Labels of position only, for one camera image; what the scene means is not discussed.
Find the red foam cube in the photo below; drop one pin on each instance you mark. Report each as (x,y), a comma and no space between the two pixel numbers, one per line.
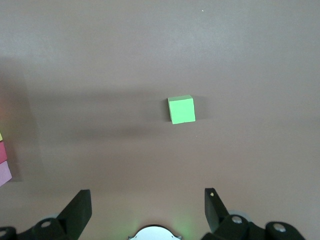
(2,151)

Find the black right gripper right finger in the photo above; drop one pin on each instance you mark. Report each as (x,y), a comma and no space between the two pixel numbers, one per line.
(215,215)

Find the brown table cover sheet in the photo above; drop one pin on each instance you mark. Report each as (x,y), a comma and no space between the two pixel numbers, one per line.
(160,62)

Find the green foam cube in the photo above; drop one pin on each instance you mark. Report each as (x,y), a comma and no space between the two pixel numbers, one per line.
(181,110)

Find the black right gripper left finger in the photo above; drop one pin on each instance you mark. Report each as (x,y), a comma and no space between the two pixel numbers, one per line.
(75,212)

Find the pink foam cube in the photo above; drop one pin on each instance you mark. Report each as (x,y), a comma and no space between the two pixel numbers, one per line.
(4,173)

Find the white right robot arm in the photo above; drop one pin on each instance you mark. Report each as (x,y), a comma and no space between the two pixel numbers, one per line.
(155,235)

